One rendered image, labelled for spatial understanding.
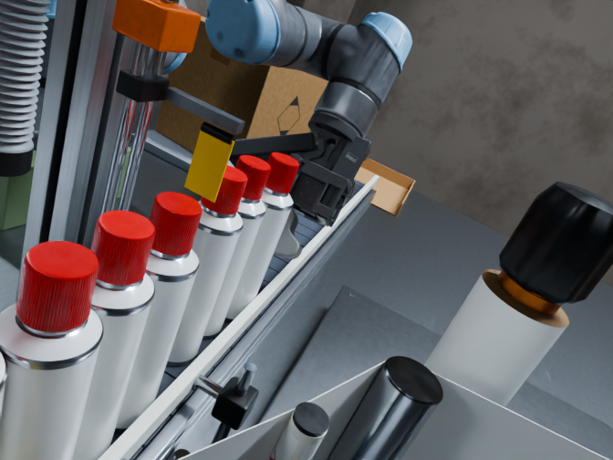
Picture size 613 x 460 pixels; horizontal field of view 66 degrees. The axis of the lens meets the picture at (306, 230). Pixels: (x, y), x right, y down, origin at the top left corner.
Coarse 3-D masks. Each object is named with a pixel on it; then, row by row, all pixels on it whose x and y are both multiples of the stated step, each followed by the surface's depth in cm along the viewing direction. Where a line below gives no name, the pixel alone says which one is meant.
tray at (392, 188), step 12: (360, 168) 155; (372, 168) 155; (384, 168) 154; (360, 180) 143; (384, 180) 153; (396, 180) 154; (408, 180) 153; (384, 192) 142; (396, 192) 146; (408, 192) 138; (372, 204) 128; (384, 204) 131; (396, 204) 135
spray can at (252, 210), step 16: (240, 160) 44; (256, 160) 46; (256, 176) 44; (256, 192) 45; (240, 208) 45; (256, 208) 46; (256, 224) 47; (240, 240) 46; (240, 256) 48; (240, 272) 49; (224, 288) 49; (224, 304) 50; (208, 336) 52
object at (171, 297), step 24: (168, 192) 33; (168, 216) 31; (192, 216) 32; (168, 240) 32; (192, 240) 33; (168, 264) 32; (192, 264) 34; (168, 288) 33; (168, 312) 34; (144, 336) 34; (168, 336) 36; (144, 360) 35; (144, 384) 37; (144, 408) 39; (120, 432) 39
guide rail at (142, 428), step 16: (368, 192) 114; (352, 208) 99; (336, 224) 85; (320, 240) 76; (304, 256) 69; (288, 272) 64; (272, 288) 59; (256, 304) 55; (240, 320) 51; (224, 336) 48; (208, 352) 45; (192, 368) 43; (208, 368) 45; (176, 384) 41; (192, 384) 43; (160, 400) 39; (176, 400) 40; (144, 416) 37; (160, 416) 38; (128, 432) 35; (144, 432) 36; (112, 448) 34; (128, 448) 34
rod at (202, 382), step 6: (198, 378) 43; (204, 378) 43; (198, 384) 43; (204, 384) 43; (210, 384) 43; (216, 384) 43; (204, 390) 42; (210, 390) 42; (216, 390) 42; (216, 396) 42
